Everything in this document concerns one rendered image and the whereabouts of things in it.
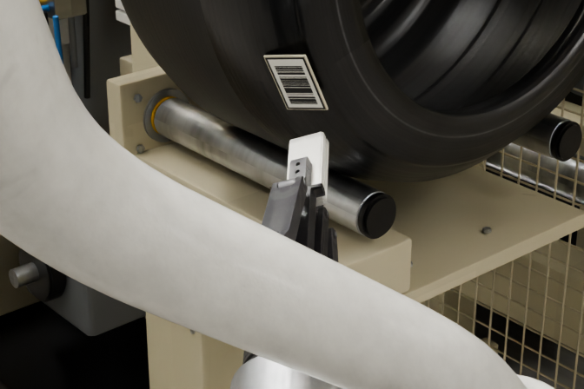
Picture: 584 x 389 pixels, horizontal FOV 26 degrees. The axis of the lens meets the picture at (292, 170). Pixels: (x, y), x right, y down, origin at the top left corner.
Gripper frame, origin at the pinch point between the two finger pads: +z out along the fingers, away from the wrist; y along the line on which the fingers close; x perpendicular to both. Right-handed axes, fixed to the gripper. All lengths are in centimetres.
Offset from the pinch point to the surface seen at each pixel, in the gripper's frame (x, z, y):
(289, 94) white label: -1.6, 8.7, -1.1
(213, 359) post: -35, 25, 51
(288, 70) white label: -0.6, 8.6, -3.7
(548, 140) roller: 14.9, 26.1, 28.4
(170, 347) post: -41, 28, 51
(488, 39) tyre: 10.2, 41.1, 25.3
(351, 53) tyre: 4.2, 11.0, -1.7
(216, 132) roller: -16.8, 24.0, 13.7
